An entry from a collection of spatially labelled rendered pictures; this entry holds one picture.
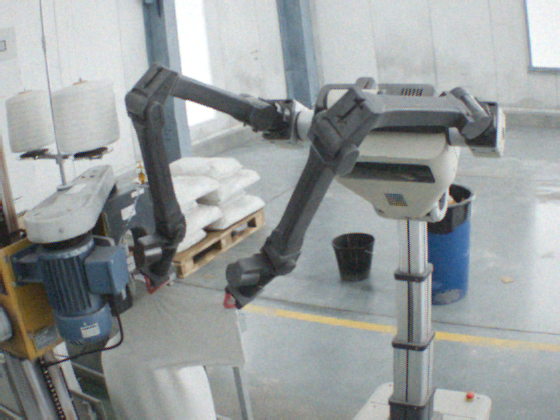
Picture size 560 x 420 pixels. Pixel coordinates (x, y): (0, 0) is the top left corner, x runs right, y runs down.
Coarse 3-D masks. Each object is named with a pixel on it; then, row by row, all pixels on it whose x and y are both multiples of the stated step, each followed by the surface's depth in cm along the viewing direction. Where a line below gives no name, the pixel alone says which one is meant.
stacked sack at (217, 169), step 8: (184, 160) 540; (192, 160) 535; (200, 160) 534; (208, 160) 531; (216, 160) 526; (224, 160) 523; (232, 160) 525; (176, 168) 522; (184, 168) 519; (192, 168) 513; (200, 168) 510; (208, 168) 509; (216, 168) 506; (224, 168) 512; (232, 168) 520; (240, 168) 530; (176, 176) 520; (192, 176) 511; (208, 176) 503; (216, 176) 502; (224, 176) 510
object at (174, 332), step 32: (160, 288) 173; (128, 320) 185; (160, 320) 177; (192, 320) 170; (224, 320) 163; (128, 352) 185; (160, 352) 180; (192, 352) 174; (224, 352) 167; (128, 384) 187; (160, 384) 178; (192, 384) 179; (128, 416) 193; (160, 416) 184; (192, 416) 181
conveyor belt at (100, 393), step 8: (0, 352) 278; (80, 384) 248; (88, 384) 248; (88, 392) 242; (96, 392) 242; (104, 392) 241; (104, 400) 235; (104, 408) 229; (112, 408) 230; (112, 416) 224
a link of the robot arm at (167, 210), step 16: (128, 112) 141; (160, 112) 135; (144, 128) 137; (160, 128) 138; (144, 144) 142; (160, 144) 144; (144, 160) 146; (160, 160) 147; (160, 176) 149; (160, 192) 152; (160, 208) 156; (176, 208) 158; (160, 224) 162; (176, 224) 160
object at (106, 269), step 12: (96, 252) 138; (108, 252) 137; (120, 252) 139; (84, 264) 133; (96, 264) 133; (108, 264) 132; (120, 264) 138; (96, 276) 134; (108, 276) 133; (120, 276) 137; (96, 288) 135; (108, 288) 134; (120, 288) 136
